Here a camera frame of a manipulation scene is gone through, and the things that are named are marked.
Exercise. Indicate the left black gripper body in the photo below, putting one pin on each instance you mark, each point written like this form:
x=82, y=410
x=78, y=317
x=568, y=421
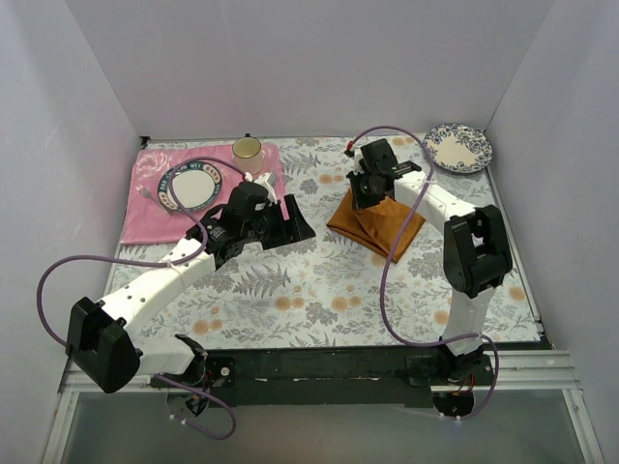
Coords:
x=277, y=225

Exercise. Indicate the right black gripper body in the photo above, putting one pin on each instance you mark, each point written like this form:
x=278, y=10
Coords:
x=367, y=188

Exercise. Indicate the brown satin napkin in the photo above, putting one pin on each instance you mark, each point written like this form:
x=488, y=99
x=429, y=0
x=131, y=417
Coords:
x=377, y=227

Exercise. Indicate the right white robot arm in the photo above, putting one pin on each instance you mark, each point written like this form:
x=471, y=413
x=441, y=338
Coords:
x=476, y=255

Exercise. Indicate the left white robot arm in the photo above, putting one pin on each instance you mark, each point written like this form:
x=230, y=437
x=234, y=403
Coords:
x=102, y=335

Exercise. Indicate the green rimmed white plate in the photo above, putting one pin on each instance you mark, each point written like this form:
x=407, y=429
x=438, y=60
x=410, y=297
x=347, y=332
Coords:
x=197, y=185

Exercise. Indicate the cream enamel mug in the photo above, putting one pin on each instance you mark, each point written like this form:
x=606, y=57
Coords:
x=247, y=154

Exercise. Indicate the floral tablecloth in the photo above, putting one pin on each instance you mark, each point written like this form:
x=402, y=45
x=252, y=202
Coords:
x=326, y=291

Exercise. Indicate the blue floral plate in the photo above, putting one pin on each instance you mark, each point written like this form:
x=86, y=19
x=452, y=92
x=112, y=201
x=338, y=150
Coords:
x=458, y=148

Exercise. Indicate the metal fork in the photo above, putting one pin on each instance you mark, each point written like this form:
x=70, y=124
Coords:
x=146, y=193

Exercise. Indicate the pink floral placemat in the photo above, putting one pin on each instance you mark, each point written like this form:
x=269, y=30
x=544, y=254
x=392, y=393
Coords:
x=145, y=223

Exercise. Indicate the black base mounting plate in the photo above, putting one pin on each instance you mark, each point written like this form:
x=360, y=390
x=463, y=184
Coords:
x=320, y=376

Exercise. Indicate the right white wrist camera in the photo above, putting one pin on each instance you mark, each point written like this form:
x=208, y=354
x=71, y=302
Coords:
x=356, y=155

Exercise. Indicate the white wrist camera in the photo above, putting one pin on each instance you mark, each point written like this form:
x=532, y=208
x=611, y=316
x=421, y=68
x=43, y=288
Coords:
x=268, y=180
x=356, y=155

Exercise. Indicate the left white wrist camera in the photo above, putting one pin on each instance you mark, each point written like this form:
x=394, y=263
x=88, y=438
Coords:
x=268, y=180

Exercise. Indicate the aluminium frame rail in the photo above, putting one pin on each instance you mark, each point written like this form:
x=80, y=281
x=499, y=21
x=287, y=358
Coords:
x=75, y=382

